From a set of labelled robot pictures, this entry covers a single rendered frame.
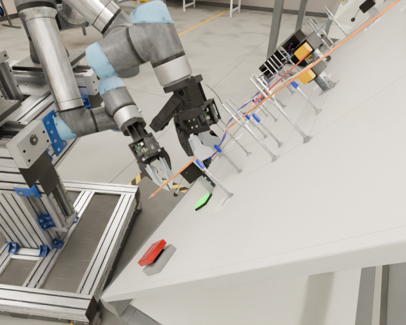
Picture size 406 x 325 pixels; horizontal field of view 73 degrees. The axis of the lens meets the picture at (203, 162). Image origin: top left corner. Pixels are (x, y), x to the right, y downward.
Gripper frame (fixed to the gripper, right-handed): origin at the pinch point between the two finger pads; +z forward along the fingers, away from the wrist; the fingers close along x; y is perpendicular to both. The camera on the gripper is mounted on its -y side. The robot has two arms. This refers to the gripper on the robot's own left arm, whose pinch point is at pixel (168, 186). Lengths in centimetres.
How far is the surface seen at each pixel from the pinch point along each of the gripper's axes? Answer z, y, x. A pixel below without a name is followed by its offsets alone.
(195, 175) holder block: 2.6, 9.9, 7.5
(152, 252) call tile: 13.0, 24.0, -7.7
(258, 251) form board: 18.5, 45.8, 6.4
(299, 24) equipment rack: -58, -72, 118
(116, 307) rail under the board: 20.3, 1.1, -26.2
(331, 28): -91, -188, 235
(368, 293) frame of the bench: 54, -6, 33
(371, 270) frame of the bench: 52, -10, 40
